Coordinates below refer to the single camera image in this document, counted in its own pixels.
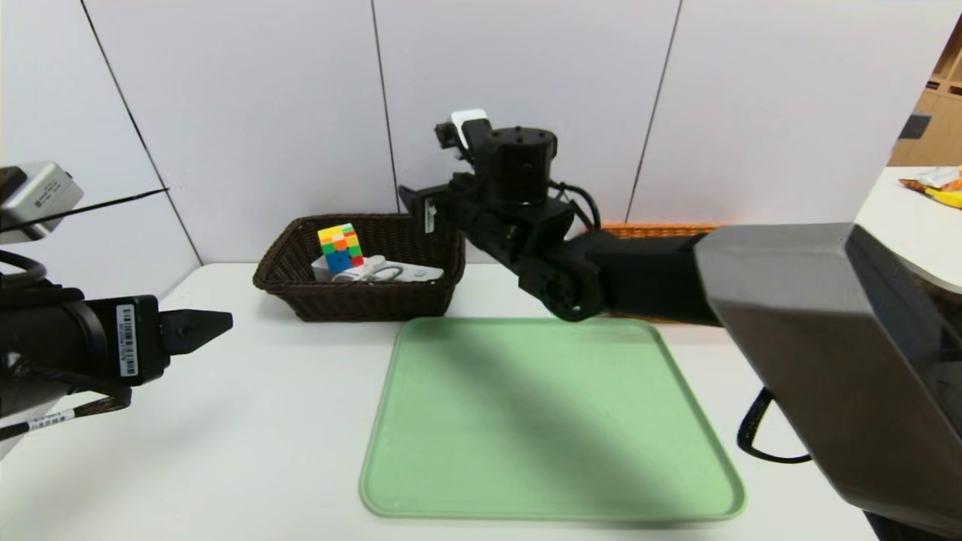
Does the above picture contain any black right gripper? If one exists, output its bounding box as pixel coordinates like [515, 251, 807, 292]
[398, 183, 455, 244]

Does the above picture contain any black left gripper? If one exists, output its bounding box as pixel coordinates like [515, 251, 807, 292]
[14, 294, 234, 395]

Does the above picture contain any white power strip with cord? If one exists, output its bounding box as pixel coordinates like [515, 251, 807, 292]
[311, 255, 445, 285]

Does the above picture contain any colourful puzzle cube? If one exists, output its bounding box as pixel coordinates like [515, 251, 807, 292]
[316, 222, 365, 275]

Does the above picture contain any dark brown wicker basket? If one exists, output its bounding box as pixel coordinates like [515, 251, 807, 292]
[252, 213, 467, 322]

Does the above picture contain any orange wicker basket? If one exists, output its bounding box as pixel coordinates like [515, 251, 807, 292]
[582, 222, 720, 325]

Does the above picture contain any light green plastic tray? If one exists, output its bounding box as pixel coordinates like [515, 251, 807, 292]
[358, 316, 747, 522]

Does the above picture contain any orange snack bag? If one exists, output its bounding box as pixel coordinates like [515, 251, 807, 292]
[897, 166, 962, 198]

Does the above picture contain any light wooden cabinet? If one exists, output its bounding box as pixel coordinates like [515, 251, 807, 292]
[889, 15, 962, 168]

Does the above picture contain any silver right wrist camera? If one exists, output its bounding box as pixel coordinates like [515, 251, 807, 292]
[434, 108, 494, 160]

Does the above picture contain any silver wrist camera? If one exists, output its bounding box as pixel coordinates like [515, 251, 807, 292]
[434, 108, 494, 160]
[0, 161, 86, 246]

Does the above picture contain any braided cable with white label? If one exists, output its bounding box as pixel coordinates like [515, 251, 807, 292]
[0, 387, 133, 442]

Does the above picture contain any thin black cable tie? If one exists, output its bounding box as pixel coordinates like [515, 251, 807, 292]
[0, 187, 171, 230]

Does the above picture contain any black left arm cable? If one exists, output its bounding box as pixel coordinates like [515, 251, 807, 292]
[0, 250, 47, 288]

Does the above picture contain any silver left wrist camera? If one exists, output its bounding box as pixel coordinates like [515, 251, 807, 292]
[0, 161, 86, 246]

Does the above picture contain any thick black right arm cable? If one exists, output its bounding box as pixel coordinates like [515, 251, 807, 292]
[736, 386, 814, 464]

